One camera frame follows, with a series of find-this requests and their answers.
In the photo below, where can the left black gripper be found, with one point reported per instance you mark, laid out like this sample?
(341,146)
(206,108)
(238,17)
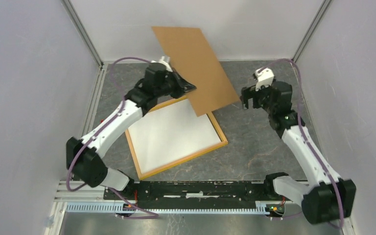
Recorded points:
(183,86)

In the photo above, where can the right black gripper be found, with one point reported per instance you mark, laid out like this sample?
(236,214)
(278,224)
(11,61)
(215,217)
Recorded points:
(250,92)

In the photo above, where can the brown backing board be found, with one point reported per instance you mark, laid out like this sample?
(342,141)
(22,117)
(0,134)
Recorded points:
(194,59)

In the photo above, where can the building and sky photo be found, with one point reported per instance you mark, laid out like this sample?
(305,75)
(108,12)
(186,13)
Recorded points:
(171,136)

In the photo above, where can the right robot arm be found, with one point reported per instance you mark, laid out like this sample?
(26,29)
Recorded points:
(327,197)

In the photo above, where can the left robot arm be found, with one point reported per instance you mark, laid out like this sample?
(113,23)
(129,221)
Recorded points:
(84,155)

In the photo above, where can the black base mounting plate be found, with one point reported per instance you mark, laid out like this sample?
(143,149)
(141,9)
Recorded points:
(199,194)

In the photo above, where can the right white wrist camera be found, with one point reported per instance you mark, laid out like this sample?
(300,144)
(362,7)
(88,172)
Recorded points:
(264,78)

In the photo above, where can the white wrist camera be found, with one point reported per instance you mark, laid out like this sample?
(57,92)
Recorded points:
(165,60)
(264,78)

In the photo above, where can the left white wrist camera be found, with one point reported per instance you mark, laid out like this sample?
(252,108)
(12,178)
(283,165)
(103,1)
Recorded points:
(165,60)

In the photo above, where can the aluminium rail frame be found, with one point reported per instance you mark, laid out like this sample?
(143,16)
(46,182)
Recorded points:
(103,199)

